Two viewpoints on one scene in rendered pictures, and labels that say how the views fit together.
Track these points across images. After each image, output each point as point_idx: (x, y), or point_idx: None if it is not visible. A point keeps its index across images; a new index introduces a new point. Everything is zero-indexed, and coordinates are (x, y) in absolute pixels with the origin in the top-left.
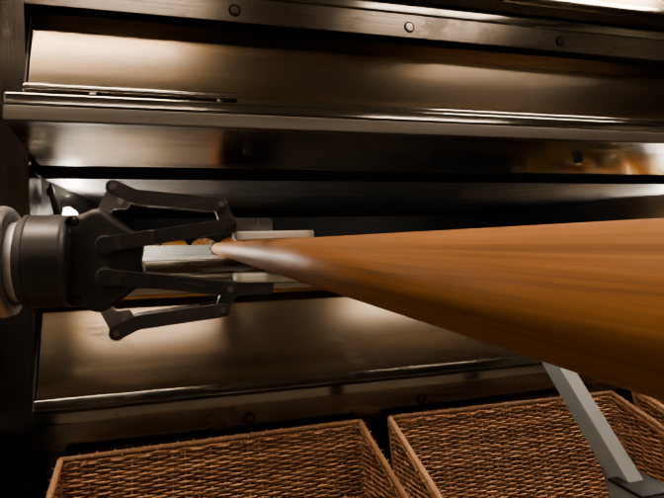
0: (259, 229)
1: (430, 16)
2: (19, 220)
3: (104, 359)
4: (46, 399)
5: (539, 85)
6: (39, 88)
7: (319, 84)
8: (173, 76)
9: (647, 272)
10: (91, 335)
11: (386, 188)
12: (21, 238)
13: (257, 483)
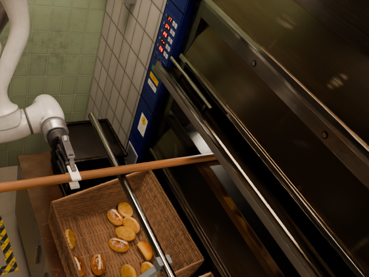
0: (71, 169)
1: (341, 139)
2: (54, 130)
3: (169, 153)
4: (155, 149)
5: None
6: (172, 61)
7: (264, 125)
8: (221, 77)
9: None
10: (173, 143)
11: None
12: (49, 135)
13: (170, 232)
